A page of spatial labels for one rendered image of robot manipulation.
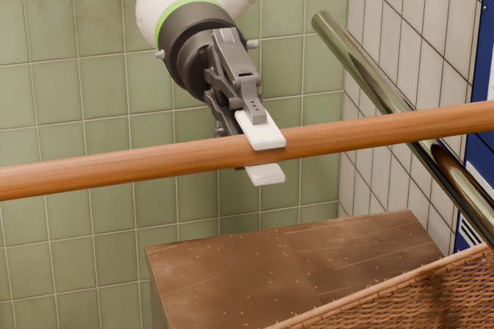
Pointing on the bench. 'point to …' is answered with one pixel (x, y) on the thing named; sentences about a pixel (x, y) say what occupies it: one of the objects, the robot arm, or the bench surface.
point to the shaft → (241, 150)
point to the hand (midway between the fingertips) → (259, 145)
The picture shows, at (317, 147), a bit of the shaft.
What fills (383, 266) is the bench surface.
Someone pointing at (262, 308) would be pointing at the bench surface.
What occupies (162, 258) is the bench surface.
